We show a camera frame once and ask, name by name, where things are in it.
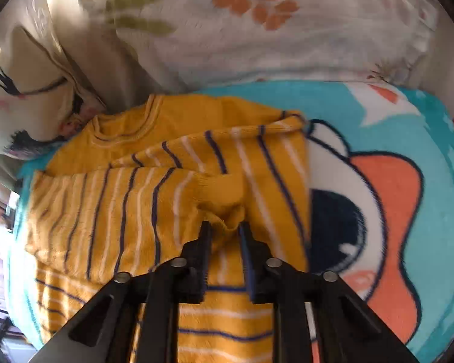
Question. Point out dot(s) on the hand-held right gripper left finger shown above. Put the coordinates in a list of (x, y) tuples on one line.
[(207, 257)]

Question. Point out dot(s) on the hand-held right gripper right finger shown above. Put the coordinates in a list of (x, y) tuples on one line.
[(246, 257)]

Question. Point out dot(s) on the yellow striped knit sweater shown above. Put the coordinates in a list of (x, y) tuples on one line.
[(143, 204)]

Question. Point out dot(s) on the turquoise cartoon printed blanket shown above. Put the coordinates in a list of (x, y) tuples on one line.
[(382, 196)]

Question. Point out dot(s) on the white floral quilt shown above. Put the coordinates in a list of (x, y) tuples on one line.
[(272, 22)]

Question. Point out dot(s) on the cream eyelash face pillow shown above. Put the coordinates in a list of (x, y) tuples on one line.
[(34, 94)]

